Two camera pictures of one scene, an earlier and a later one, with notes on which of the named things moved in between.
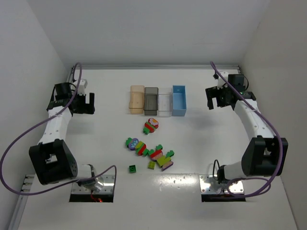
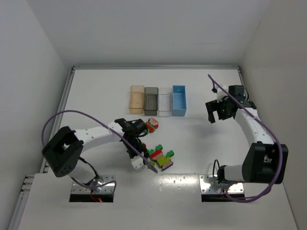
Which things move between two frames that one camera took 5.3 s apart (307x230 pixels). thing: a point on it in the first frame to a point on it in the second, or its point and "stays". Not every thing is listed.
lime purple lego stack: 164,161 stays
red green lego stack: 148,128 stays
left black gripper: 84,103 to 138,151
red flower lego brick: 153,122 stays
